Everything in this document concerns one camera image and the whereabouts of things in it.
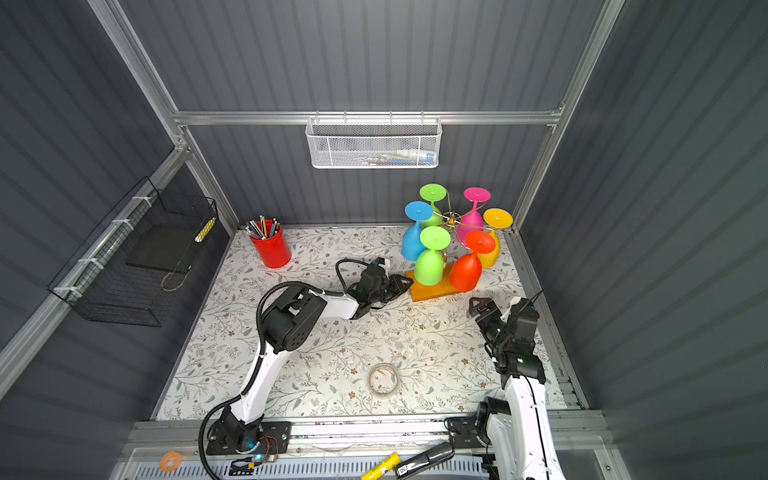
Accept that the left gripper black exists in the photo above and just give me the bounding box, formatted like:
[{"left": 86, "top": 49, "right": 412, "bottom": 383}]
[{"left": 369, "top": 274, "right": 414, "bottom": 307}]

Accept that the gold rack with orange base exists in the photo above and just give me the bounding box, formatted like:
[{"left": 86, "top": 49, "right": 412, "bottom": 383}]
[{"left": 404, "top": 206, "right": 481, "bottom": 303}]

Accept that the red wine glass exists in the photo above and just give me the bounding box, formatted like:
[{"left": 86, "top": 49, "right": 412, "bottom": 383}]
[{"left": 449, "top": 231, "right": 496, "bottom": 292}]

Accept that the green wine glass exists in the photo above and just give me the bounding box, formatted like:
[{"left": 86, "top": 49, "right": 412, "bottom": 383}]
[
  {"left": 414, "top": 226, "right": 451, "bottom": 286},
  {"left": 419, "top": 183, "right": 447, "bottom": 228}
]

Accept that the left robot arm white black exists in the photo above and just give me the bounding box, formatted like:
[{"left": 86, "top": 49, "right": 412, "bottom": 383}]
[{"left": 197, "top": 257, "right": 414, "bottom": 479}]

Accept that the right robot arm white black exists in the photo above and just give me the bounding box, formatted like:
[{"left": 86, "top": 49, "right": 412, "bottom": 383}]
[{"left": 468, "top": 297, "right": 565, "bottom": 479}]

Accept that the blue wine glass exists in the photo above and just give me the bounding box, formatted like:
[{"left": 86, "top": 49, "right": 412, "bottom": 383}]
[{"left": 401, "top": 201, "right": 433, "bottom": 262}]

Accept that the pink wine glass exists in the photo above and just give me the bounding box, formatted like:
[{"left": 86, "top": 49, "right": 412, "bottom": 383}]
[{"left": 457, "top": 187, "right": 491, "bottom": 245}]

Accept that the yellow wine glass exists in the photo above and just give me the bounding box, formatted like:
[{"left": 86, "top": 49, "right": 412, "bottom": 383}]
[{"left": 478, "top": 208, "right": 514, "bottom": 269}]

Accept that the clear tape roll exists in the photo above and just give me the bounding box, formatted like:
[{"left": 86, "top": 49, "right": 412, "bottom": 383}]
[{"left": 367, "top": 363, "right": 401, "bottom": 398}]

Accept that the red pencil cup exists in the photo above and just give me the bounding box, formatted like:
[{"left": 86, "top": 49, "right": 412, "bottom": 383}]
[{"left": 246, "top": 216, "right": 291, "bottom": 269}]

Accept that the black handheld device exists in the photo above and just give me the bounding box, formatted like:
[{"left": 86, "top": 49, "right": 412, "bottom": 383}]
[{"left": 394, "top": 442, "right": 455, "bottom": 479}]

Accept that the yellow marker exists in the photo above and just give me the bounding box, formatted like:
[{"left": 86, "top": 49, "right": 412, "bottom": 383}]
[{"left": 361, "top": 453, "right": 401, "bottom": 480}]

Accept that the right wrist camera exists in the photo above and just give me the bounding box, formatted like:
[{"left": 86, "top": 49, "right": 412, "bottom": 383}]
[{"left": 506, "top": 296, "right": 528, "bottom": 314}]

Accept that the white wire mesh basket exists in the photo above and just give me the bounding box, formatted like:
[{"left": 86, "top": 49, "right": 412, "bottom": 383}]
[{"left": 305, "top": 115, "right": 443, "bottom": 169}]

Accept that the black wire basket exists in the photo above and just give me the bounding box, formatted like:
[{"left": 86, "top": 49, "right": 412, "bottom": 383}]
[{"left": 48, "top": 180, "right": 219, "bottom": 327}]

